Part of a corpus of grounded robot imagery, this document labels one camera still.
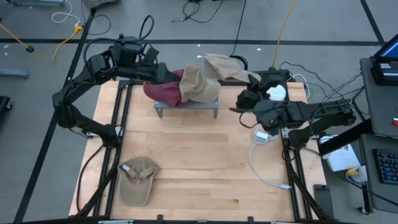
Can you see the olive khaki baseball cap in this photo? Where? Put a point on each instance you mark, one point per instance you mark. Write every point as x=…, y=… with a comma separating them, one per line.
x=135, y=189

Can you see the black tablet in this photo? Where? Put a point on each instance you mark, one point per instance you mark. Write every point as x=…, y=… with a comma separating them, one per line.
x=323, y=200

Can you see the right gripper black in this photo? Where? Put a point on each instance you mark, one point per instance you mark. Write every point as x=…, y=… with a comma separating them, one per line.
x=248, y=99

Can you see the grey computer desk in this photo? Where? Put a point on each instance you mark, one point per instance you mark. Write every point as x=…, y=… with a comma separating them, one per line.
x=382, y=105

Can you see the black aluminium table frame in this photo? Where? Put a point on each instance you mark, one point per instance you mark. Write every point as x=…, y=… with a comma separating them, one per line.
x=107, y=186

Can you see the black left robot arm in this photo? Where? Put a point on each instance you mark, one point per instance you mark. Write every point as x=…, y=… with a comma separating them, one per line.
x=77, y=84

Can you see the black chair base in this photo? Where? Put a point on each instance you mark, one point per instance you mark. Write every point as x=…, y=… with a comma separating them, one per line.
x=3, y=104

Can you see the white paper box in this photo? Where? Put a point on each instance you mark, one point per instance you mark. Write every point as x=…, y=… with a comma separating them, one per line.
x=342, y=158

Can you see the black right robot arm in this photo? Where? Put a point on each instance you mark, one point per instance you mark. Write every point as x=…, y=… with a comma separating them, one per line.
x=326, y=113

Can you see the white wipes canister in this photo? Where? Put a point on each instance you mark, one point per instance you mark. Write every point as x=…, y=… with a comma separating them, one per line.
x=357, y=175

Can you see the black box with label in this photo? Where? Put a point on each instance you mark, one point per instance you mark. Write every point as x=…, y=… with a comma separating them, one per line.
x=384, y=76

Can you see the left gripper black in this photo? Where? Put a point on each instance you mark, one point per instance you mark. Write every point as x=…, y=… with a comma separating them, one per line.
x=150, y=72

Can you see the monitor with blue screen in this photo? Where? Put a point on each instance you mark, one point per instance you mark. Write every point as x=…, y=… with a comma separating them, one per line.
x=390, y=49

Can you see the black round floor puck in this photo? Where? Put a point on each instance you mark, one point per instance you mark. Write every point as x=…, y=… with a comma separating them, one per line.
x=30, y=49

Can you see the beige baseball cap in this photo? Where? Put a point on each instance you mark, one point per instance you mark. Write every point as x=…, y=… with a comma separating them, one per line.
x=199, y=88
x=224, y=67

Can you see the small red object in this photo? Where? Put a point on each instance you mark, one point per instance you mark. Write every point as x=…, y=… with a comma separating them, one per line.
x=395, y=122

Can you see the grey metal stand foot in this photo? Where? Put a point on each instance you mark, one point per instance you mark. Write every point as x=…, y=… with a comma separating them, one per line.
x=37, y=2

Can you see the grey metal bar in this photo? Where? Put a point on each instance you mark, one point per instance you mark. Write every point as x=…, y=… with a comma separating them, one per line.
x=14, y=74

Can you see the white mushroom table lamp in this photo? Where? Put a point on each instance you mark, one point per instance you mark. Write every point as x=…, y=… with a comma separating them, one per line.
x=276, y=92

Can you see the black keyboard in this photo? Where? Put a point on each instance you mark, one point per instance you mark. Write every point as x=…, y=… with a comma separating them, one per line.
x=387, y=166

